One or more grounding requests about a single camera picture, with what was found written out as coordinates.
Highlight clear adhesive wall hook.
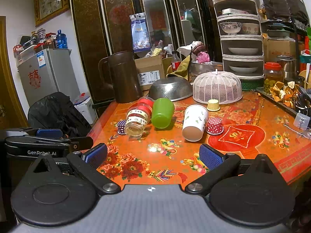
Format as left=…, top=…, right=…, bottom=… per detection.
left=293, top=113, right=310, bottom=130

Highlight grey small fridge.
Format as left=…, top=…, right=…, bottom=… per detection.
left=17, top=49, right=79, bottom=106

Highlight cardboard box with label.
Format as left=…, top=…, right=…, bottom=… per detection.
left=135, top=55, right=165, bottom=91

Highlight red label drink bottle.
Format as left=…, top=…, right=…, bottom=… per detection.
left=171, top=51, right=181, bottom=72

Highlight clear glass jar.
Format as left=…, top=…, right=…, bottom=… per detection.
left=125, top=105, right=152, bottom=138

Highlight white box on floor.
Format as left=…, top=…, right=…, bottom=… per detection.
left=73, top=92, right=97, bottom=125

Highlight dark wooden wardrobe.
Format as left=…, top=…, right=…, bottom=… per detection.
left=70, top=0, right=222, bottom=108

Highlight dried orange peels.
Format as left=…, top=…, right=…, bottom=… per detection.
left=269, top=81, right=300, bottom=109

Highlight floral porcelain bowl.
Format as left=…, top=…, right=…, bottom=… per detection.
left=220, top=22, right=242, bottom=35

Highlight purple cupcake liner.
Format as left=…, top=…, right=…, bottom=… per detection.
left=117, top=120, right=126, bottom=135

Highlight white tiered dish rack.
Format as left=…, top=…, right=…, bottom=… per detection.
left=212, top=0, right=264, bottom=80

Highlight yellow small cup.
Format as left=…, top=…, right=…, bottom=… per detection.
left=207, top=99, right=220, bottom=111

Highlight red clear plastic cup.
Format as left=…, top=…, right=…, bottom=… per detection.
left=136, top=96, right=155, bottom=117

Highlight blue water bottle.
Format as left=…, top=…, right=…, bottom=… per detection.
left=56, top=30, right=68, bottom=49

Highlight wall clock wooden frame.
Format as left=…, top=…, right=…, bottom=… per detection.
left=33, top=0, right=70, bottom=27

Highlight pickle jar red lid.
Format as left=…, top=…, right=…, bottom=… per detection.
left=264, top=62, right=282, bottom=94

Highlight black covered appliance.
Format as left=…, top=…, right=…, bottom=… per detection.
left=263, top=0, right=309, bottom=24

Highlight red polka dot cupcake liner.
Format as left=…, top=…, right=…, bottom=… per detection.
left=207, top=117, right=224, bottom=135

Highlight brown plastic pitcher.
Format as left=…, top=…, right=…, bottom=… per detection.
left=98, top=51, right=143, bottom=104

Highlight green plastic cup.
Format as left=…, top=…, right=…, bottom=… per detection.
left=151, top=98, right=175, bottom=129

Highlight steel pot with cloth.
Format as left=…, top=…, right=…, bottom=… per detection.
left=188, top=61, right=223, bottom=83

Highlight blue white snack bag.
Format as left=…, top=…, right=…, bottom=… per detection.
left=130, top=13, right=151, bottom=53

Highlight black garbage bag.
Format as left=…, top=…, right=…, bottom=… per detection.
left=27, top=92, right=91, bottom=137

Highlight steel colander bowl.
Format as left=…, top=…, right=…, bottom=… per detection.
left=148, top=76, right=193, bottom=102

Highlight white mesh food cover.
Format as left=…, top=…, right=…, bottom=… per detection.
left=193, top=70, right=242, bottom=105

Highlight white paper cup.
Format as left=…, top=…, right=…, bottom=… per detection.
left=182, top=104, right=209, bottom=142

